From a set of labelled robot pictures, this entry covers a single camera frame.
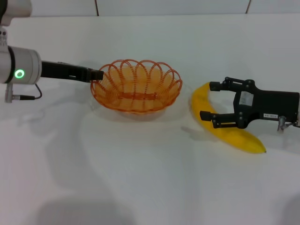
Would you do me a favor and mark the metal connector with cable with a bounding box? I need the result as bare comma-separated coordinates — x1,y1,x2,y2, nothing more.
277,115,300,133
5,82,43,103

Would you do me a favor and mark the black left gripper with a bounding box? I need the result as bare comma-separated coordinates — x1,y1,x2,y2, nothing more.
41,60,104,83

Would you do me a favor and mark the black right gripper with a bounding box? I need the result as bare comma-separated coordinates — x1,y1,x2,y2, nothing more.
199,76,300,130

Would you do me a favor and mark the orange wire basket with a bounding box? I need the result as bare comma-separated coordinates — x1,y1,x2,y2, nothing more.
90,59,183,116

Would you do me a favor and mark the yellow banana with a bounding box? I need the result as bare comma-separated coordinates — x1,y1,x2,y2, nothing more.
191,82,267,155

